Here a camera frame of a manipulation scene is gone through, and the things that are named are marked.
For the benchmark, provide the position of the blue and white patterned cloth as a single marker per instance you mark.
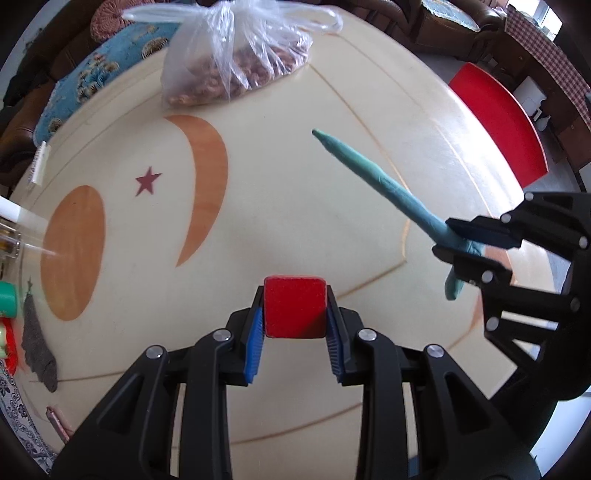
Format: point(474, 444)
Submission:
point(21, 415)

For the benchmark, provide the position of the teal stick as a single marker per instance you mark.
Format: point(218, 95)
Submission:
point(369, 168)

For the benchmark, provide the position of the brown leather sofa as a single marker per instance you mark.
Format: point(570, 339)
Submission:
point(27, 106)

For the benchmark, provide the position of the red sponge block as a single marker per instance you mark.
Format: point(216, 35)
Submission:
point(295, 307)

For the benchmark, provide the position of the grey knitted cloth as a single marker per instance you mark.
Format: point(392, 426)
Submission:
point(39, 350)

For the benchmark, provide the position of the clear plastic bag of nuts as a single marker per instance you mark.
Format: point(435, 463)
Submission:
point(235, 60)

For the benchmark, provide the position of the brown wooden cabinet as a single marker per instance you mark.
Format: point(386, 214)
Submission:
point(521, 64)

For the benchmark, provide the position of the blue floral cushion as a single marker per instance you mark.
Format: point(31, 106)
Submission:
point(92, 76)

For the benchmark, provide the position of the white lace doily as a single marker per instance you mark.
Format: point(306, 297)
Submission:
point(450, 11)

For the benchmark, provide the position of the red packet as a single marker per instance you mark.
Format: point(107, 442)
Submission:
point(9, 344)

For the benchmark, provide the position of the cream round table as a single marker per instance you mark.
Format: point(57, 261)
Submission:
point(300, 207)

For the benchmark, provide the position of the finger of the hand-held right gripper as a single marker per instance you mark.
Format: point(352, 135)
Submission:
point(485, 229)
point(475, 270)

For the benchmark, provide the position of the pink woven cushion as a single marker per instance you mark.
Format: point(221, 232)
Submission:
point(111, 18)

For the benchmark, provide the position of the red checked cloth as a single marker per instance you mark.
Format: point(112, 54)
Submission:
point(549, 50)

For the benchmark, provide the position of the red stool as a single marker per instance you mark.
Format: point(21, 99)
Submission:
point(503, 120)

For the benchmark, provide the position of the pink flat case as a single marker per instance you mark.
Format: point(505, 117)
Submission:
point(60, 422)

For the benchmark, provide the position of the green cup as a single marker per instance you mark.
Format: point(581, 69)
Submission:
point(9, 300)

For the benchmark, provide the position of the small white comb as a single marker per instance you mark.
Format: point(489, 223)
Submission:
point(39, 164)

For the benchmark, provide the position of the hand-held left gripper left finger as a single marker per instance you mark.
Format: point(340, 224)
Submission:
point(253, 344)

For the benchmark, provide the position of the brown leather armchair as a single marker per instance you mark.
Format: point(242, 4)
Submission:
point(461, 34)

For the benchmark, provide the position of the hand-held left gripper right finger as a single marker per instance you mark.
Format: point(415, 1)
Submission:
point(333, 350)

